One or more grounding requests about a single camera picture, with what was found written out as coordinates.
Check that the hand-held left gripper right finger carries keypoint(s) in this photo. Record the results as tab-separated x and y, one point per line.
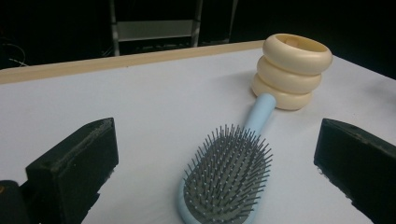
358	161

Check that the cream ringed holder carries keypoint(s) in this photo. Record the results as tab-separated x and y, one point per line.
291	71

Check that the metal stand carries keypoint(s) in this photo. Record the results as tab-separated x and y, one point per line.
155	29

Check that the light blue hairbrush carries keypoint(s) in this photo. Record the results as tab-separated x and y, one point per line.
227	174

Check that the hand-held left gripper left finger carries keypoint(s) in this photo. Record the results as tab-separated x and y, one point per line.
74	168

